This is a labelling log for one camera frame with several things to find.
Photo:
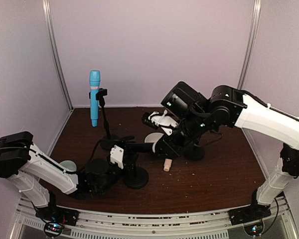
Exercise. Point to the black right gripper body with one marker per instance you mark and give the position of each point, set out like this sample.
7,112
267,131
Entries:
168,148

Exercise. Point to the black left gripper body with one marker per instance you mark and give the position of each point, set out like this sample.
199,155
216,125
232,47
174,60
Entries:
130,154

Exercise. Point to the black microphone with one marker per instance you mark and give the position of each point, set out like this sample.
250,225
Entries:
140,147

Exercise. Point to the black microphone stand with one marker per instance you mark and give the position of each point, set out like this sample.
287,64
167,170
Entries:
194,152
108,141
142,175

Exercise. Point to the black front microphone stand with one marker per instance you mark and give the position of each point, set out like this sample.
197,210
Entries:
108,141

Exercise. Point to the blue microphone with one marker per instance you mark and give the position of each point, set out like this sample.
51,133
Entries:
94,81

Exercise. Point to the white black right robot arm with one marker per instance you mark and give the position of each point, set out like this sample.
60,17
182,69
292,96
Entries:
233,108

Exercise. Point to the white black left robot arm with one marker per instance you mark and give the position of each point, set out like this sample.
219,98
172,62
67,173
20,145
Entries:
23,163

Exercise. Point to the beige microphone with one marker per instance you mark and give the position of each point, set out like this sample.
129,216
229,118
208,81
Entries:
167,165

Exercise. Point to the white ceramic bowl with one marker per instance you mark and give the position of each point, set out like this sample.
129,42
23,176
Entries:
153,137

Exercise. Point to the pale green ceramic bowl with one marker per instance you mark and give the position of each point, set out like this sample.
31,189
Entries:
69,165

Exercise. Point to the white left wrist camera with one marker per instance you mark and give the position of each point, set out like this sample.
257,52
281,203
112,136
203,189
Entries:
116,156

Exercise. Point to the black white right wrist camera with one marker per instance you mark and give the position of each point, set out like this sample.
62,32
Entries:
161,120

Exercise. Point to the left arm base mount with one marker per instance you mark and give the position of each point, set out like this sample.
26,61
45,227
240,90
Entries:
55,218

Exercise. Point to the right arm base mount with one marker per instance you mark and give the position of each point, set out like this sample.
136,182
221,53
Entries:
251,218

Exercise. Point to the metal front rail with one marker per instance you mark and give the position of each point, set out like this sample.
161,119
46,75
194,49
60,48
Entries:
203,225

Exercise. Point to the right aluminium frame post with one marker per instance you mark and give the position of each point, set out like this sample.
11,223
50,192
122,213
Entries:
253,31

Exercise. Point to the aluminium frame post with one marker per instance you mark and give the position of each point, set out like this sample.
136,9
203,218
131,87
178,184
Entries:
253,31
55,53

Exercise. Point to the left aluminium frame post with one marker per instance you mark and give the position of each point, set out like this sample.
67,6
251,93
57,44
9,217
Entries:
55,53

